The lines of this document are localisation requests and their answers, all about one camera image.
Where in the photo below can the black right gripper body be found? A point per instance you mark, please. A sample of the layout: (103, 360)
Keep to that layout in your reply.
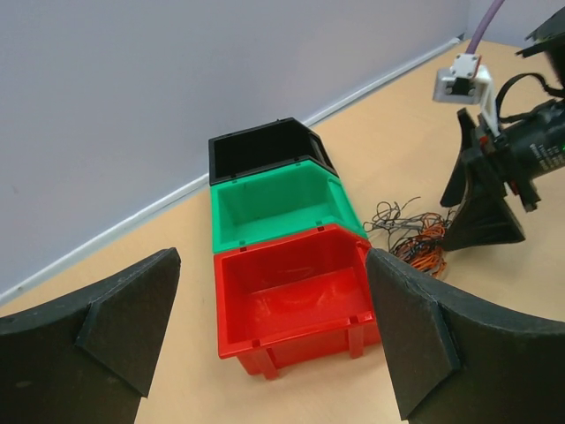
(530, 148)

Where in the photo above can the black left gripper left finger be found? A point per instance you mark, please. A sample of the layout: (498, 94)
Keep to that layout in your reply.
(89, 356)

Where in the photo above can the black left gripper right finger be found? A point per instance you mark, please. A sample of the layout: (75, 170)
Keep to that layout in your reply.
(456, 358)

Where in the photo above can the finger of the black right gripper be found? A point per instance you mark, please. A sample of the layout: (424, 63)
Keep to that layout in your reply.
(482, 217)
(461, 163)

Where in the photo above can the red plastic bin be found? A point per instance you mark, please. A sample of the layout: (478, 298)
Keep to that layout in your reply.
(294, 299)

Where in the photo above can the green plastic bin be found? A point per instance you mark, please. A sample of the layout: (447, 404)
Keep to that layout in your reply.
(277, 203)

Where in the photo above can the black plastic bin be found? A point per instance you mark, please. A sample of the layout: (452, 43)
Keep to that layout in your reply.
(262, 148)

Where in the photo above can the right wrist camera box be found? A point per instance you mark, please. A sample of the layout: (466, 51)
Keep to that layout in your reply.
(464, 82)

